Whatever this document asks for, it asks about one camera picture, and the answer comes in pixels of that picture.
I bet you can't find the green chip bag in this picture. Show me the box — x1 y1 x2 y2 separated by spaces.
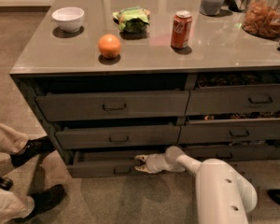
113 7 150 34

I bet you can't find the glass jar of snacks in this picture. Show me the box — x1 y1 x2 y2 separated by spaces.
242 0 280 38

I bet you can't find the red soda can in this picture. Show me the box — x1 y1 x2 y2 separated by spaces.
171 10 192 49

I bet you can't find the black shoe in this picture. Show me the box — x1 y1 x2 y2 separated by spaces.
14 184 66 223
10 136 55 167

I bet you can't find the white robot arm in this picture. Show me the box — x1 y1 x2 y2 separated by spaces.
134 147 258 224

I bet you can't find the white ceramic bowl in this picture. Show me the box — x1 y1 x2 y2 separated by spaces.
51 7 85 33

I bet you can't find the grey drawer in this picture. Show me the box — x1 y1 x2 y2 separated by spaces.
67 149 161 178
182 140 280 161
179 112 280 144
55 125 180 149
186 70 280 115
35 91 189 121

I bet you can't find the black chair caster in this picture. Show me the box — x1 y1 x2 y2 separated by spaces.
0 177 13 190

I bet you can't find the lower beige trouser leg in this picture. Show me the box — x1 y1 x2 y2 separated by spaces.
0 189 35 220

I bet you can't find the upper beige trouser leg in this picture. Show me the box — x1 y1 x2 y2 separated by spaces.
0 123 29 155

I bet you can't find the lower black shoe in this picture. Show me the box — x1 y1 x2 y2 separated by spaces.
14 184 66 223

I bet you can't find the grey counter cabinet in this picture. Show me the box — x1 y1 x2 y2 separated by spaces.
11 0 280 167

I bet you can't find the beige trouser leg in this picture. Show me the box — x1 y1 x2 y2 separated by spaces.
0 189 35 220
0 123 29 155

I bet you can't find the orange fruit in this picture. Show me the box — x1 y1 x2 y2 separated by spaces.
98 34 121 59

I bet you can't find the upper black shoe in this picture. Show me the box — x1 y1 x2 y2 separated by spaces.
10 136 55 167

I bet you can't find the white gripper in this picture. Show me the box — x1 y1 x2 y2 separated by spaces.
134 153 185 174

